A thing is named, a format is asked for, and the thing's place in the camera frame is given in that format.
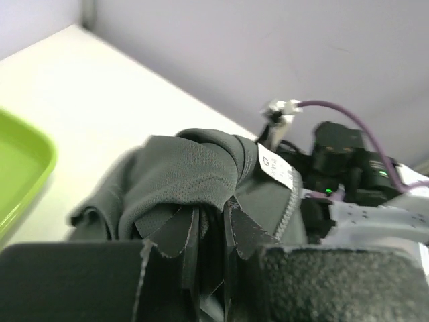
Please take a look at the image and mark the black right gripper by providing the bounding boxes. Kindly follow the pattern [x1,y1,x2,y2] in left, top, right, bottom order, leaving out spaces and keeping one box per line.
[310,121,365,188]

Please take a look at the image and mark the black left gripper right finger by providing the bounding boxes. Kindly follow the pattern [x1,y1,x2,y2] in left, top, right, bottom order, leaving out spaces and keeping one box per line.
[223,200,428,321]

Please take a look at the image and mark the dark grey t-shirt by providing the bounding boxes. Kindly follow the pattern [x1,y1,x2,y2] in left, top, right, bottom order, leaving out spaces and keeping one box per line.
[70,129,307,244]

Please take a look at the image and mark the lime green plastic tub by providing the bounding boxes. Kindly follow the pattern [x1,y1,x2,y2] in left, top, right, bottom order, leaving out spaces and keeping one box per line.
[1,108,57,248]

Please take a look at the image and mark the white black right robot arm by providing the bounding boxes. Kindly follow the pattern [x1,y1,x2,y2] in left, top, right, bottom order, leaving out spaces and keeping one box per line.
[301,121,428,271]

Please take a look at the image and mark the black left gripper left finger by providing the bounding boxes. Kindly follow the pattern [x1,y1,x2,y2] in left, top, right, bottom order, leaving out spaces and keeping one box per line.
[1,207,200,321]

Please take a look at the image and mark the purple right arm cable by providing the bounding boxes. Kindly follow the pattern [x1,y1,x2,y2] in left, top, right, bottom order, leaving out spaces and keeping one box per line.
[294,99,429,194]

